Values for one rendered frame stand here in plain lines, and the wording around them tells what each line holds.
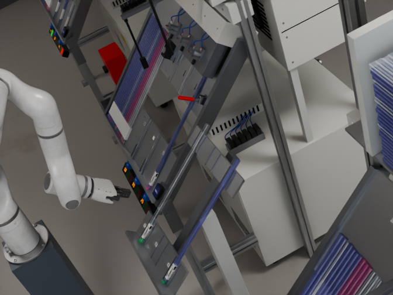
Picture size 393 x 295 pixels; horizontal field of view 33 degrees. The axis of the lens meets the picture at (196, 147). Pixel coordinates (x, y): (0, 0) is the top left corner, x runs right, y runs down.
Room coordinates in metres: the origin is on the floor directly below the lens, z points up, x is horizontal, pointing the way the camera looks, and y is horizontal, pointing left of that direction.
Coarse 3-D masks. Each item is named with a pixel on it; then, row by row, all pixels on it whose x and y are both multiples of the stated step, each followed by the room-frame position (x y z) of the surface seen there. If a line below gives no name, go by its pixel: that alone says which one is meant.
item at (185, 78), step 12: (168, 0) 2.44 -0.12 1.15; (168, 12) 2.39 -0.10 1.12; (168, 60) 2.22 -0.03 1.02; (180, 60) 2.14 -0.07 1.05; (168, 72) 2.18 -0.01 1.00; (180, 72) 2.10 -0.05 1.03; (192, 72) 2.03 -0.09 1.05; (216, 72) 1.90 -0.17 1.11; (180, 84) 2.06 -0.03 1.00; (192, 84) 1.99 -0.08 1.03; (204, 84) 1.92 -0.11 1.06; (192, 96) 1.95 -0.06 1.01; (192, 108) 1.91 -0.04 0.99
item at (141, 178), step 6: (108, 120) 2.40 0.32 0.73; (114, 132) 2.29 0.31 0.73; (120, 144) 2.20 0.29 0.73; (126, 150) 2.15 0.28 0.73; (126, 156) 2.11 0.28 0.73; (132, 162) 2.06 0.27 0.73; (132, 168) 2.03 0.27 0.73; (138, 168) 2.03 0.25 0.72; (138, 174) 1.97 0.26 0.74; (144, 180) 1.94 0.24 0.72; (144, 186) 1.90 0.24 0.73; (150, 192) 1.86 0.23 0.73; (150, 198) 1.82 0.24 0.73
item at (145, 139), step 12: (144, 108) 2.21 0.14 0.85; (144, 120) 2.16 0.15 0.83; (132, 132) 2.20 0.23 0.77; (144, 132) 2.12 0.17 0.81; (156, 132) 2.04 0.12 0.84; (132, 144) 2.16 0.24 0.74; (144, 144) 2.08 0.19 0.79; (156, 144) 2.00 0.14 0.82; (132, 156) 2.11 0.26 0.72; (144, 156) 2.03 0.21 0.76; (156, 156) 1.96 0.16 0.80; (168, 156) 1.89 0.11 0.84; (144, 168) 1.98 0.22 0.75; (156, 168) 1.92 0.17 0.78; (168, 168) 1.85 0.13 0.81; (156, 180) 1.88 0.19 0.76
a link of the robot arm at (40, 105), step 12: (0, 72) 1.91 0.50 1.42; (12, 84) 1.88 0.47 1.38; (24, 84) 1.85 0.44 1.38; (12, 96) 1.87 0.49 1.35; (24, 96) 1.82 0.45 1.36; (36, 96) 1.81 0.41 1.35; (48, 96) 1.82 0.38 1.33; (24, 108) 1.81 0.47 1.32; (36, 108) 1.79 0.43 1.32; (48, 108) 1.79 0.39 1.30; (36, 120) 1.80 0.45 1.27; (48, 120) 1.79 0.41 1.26; (60, 120) 1.82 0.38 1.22; (36, 132) 1.82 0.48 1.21; (48, 132) 1.79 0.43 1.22
